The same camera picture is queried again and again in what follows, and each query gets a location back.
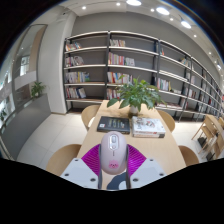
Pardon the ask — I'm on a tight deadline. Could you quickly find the group of round ceiling lights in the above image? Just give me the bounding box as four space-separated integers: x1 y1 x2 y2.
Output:
79 0 224 69

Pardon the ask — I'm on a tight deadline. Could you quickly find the small green ledge plant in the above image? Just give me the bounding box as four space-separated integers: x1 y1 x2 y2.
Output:
29 80 47 100

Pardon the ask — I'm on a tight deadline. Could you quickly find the group of wooden slat chairs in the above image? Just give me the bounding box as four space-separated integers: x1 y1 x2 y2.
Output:
191 114 224 162

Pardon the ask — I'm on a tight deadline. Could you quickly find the black hardcover book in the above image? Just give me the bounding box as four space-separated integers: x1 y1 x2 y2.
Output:
96 115 131 135

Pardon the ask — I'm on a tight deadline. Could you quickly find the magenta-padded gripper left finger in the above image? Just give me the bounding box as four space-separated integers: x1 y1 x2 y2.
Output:
60 143 103 190

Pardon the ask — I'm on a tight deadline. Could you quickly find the pale pink computer mouse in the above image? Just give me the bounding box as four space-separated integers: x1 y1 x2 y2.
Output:
99 130 128 176

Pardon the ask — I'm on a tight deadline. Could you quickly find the potted green plant white pot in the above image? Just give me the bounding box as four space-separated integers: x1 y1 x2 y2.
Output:
106 77 166 117

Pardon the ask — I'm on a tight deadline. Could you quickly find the white illustrated-cover book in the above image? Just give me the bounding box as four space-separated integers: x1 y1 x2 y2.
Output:
131 115 167 135

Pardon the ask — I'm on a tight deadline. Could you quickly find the grey shelf unit with books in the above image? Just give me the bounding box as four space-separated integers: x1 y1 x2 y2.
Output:
63 30 224 123

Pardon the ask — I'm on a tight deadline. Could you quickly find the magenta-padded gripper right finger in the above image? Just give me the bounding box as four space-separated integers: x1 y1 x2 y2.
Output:
125 143 167 190

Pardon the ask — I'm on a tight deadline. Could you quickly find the white book red spine lettering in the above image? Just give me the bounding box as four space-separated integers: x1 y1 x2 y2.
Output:
132 131 166 139

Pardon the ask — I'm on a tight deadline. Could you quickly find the round-backed wooden chair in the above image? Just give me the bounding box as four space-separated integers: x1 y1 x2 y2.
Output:
45 143 83 176
80 104 101 130
177 145 200 167
156 109 176 133

